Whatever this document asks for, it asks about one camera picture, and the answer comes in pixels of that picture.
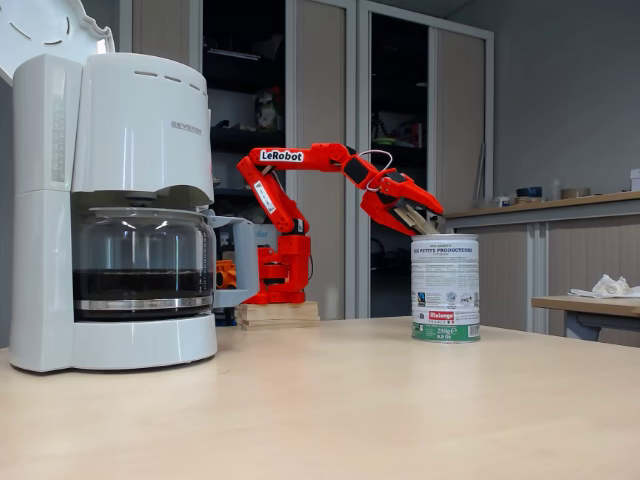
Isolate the wooden base block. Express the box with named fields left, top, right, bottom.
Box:
left=234, top=300, right=321, bottom=331

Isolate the blue wooden-handled scoop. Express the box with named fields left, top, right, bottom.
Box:
left=392, top=202, right=444, bottom=236

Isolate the white drip coffee maker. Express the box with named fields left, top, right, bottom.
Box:
left=0, top=0, right=219, bottom=374

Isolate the green white packet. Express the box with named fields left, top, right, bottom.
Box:
left=256, top=92, right=281, bottom=132

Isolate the white green coffee tin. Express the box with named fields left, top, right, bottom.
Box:
left=410, top=232, right=481, bottom=344

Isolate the low sideboard wooden top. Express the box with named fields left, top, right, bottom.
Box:
left=442, top=192, right=640, bottom=346

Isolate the grey leaning strip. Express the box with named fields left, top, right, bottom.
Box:
left=473, top=142, right=487, bottom=201

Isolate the orange table clamp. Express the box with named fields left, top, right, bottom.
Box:
left=215, top=259, right=239, bottom=290

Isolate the side table wooden top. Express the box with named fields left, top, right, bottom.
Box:
left=530, top=294, right=640, bottom=341

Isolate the glass carafe grey handle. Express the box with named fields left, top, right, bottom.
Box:
left=72, top=207, right=261, bottom=321

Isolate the white servo cable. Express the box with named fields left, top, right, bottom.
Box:
left=357, top=149, right=394, bottom=192

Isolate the grey tambour door cabinet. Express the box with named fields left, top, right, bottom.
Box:
left=119, top=0, right=359, bottom=321
left=357, top=0, right=495, bottom=321

